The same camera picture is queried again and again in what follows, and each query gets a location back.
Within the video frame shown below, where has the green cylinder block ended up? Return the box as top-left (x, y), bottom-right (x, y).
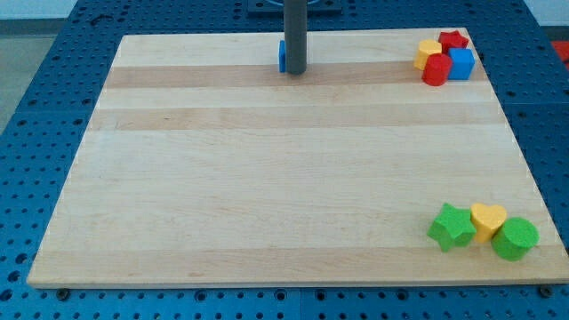
top-left (491, 217), bottom-right (540, 261)

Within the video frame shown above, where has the light wooden board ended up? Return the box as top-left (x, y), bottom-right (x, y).
top-left (28, 28), bottom-right (568, 289)

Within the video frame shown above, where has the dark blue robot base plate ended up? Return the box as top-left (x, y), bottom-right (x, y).
top-left (245, 0), bottom-right (343, 17)

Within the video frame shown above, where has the yellow hexagon block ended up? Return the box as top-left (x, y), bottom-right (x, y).
top-left (413, 39), bottom-right (442, 70)

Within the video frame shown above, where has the red star block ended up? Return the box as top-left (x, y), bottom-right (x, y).
top-left (438, 30), bottom-right (469, 54)

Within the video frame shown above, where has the green star block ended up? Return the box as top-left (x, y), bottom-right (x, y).
top-left (427, 203), bottom-right (477, 252)

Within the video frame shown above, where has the red object at right edge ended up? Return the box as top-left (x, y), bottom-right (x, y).
top-left (551, 40), bottom-right (569, 69)

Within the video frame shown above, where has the small blue block behind rod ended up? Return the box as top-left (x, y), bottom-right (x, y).
top-left (278, 40), bottom-right (286, 73)

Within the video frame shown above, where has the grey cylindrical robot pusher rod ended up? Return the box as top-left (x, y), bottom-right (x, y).
top-left (284, 0), bottom-right (308, 76)

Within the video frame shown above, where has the red cylinder block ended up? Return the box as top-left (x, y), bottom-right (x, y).
top-left (421, 53), bottom-right (453, 86)

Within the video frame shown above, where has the blue cube block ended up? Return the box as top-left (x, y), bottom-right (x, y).
top-left (448, 48), bottom-right (476, 80)

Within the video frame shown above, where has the yellow heart block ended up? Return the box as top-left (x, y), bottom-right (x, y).
top-left (470, 203), bottom-right (508, 243)

